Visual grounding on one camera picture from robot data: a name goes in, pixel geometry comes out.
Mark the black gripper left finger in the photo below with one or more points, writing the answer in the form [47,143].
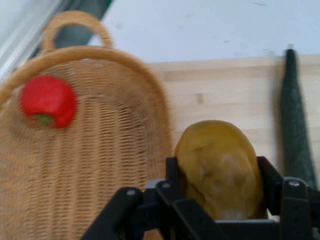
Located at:
[155,215]

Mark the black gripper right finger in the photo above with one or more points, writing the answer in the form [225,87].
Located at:
[292,207]

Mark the yellow bell pepper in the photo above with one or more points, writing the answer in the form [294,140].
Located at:
[220,165]

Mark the dark green cucumber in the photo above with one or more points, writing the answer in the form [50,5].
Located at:
[295,120]

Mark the red bell pepper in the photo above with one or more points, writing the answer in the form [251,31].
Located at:
[48,100]

